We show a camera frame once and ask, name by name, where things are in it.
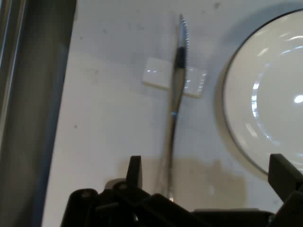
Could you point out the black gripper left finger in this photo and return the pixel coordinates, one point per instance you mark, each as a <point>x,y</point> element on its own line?
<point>135,172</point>

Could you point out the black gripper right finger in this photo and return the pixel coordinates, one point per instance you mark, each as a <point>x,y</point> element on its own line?
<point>284,179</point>

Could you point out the silver table knife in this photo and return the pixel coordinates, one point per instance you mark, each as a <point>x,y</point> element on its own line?
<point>176,78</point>

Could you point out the white plate with black rim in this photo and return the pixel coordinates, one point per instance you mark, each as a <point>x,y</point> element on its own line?
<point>272,94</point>

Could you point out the white ceramic cutlery rest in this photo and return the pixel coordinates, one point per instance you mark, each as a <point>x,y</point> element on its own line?
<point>155,73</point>

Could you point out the aluminium wall rail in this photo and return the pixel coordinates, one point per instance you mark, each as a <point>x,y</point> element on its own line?
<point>28,94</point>

